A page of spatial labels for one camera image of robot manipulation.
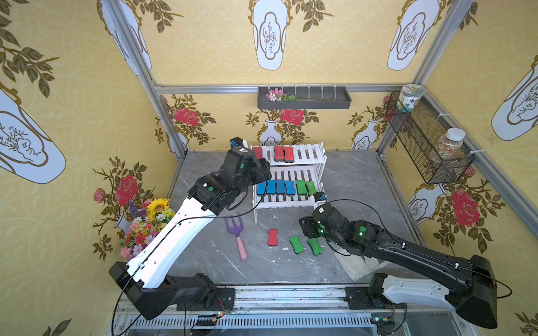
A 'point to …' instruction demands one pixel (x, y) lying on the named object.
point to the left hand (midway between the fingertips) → (254, 165)
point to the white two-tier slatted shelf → (296, 171)
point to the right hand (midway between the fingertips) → (305, 216)
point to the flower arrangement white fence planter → (141, 224)
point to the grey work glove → (357, 268)
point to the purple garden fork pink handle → (237, 230)
